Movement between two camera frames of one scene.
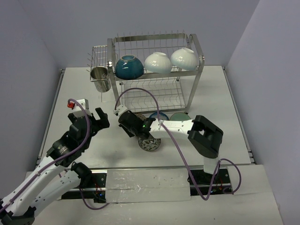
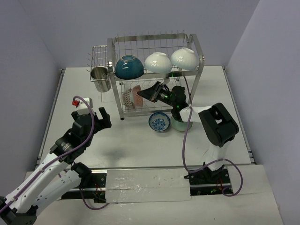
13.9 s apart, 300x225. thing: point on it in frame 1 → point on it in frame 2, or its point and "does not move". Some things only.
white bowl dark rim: [185, 59] does not move
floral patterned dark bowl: [150, 144] → [138, 100]
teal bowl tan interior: [129, 67] does not move
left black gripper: [91, 122] does not move
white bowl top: [158, 62] does not move
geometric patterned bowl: [140, 116] → [127, 100]
